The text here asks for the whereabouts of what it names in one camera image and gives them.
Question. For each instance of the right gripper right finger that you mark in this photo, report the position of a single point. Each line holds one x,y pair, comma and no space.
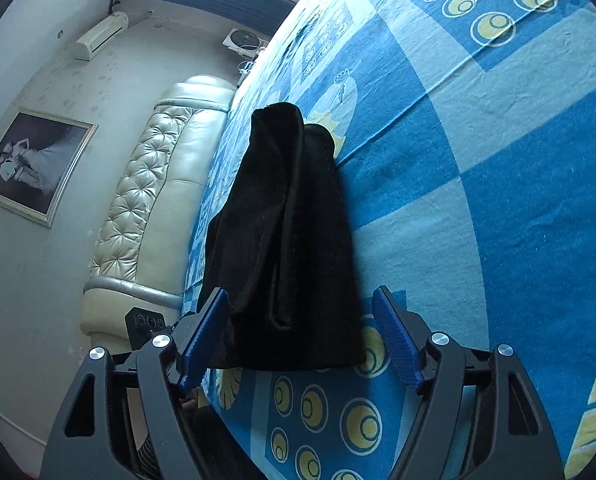
479,417

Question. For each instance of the white box fan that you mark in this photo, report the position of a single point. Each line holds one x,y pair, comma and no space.
245,43

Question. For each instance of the cream tufted leather headboard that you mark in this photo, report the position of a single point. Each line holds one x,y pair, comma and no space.
140,256

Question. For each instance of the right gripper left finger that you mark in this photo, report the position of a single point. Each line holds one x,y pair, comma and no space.
92,436

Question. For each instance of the framed wall picture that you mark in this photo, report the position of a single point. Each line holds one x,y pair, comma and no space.
38,153

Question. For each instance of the white wall air conditioner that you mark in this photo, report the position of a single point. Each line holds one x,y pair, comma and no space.
94,40

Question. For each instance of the black pants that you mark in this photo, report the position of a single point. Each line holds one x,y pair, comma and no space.
281,248

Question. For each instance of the blue patterned bed sheet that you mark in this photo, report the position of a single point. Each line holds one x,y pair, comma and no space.
466,137

